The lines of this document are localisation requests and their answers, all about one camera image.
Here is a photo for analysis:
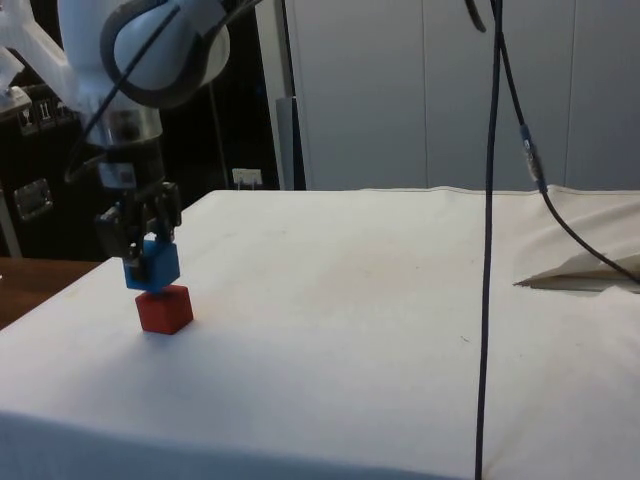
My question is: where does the black cable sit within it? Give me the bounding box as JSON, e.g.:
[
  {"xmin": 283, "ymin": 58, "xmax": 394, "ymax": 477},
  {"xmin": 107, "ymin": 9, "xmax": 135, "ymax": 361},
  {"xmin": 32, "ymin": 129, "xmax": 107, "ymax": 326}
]
[
  {"xmin": 472, "ymin": 0, "xmax": 504, "ymax": 480},
  {"xmin": 463, "ymin": 0, "xmax": 488, "ymax": 34},
  {"xmin": 63, "ymin": 0, "xmax": 266, "ymax": 184},
  {"xmin": 497, "ymin": 29, "xmax": 640, "ymax": 287}
]

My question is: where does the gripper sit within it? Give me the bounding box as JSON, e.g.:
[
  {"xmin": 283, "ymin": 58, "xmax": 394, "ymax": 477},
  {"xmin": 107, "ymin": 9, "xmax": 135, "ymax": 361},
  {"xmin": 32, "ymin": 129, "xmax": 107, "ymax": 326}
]
[{"xmin": 94, "ymin": 145, "xmax": 182, "ymax": 281}]

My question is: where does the pale locker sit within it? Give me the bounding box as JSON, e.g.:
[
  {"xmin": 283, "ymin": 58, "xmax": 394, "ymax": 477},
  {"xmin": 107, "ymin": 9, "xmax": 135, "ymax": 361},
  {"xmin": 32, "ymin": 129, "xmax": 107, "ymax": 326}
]
[{"xmin": 292, "ymin": 0, "xmax": 427, "ymax": 192}]

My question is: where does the blue cube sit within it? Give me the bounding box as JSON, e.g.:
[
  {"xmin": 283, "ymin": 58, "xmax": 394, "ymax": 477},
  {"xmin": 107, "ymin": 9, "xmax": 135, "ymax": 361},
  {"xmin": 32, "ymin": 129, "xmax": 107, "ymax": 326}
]
[{"xmin": 124, "ymin": 233, "xmax": 182, "ymax": 293}]

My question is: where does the black cabinet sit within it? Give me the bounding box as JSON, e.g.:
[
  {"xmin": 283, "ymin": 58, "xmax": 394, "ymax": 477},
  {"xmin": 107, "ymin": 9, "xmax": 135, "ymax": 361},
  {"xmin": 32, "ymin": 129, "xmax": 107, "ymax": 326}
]
[{"xmin": 0, "ymin": 69, "xmax": 282, "ymax": 260}]

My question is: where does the red cube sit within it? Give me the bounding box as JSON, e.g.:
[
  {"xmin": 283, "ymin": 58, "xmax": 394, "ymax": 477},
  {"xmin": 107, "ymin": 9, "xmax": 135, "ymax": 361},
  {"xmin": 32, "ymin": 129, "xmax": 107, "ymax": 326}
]
[{"xmin": 135, "ymin": 285, "xmax": 195, "ymax": 336}]

